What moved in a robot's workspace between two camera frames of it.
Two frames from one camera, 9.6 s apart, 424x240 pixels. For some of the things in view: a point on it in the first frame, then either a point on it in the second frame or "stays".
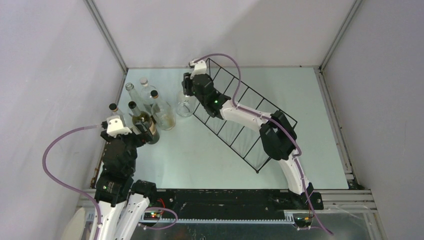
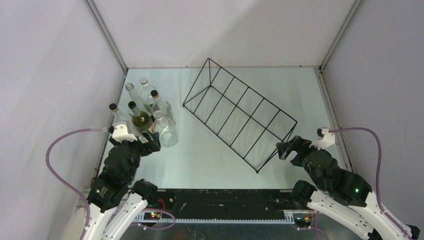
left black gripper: x=145 y=135 → x=154 y=145
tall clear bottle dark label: x=135 y=97 stays
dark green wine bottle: x=146 y=117 stays
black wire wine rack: x=246 y=142 stays
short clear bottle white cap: x=145 y=91 stays
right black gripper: x=187 y=83 → x=297 y=144
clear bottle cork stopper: x=163 y=113 stays
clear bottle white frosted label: x=185 y=105 → x=168 y=136
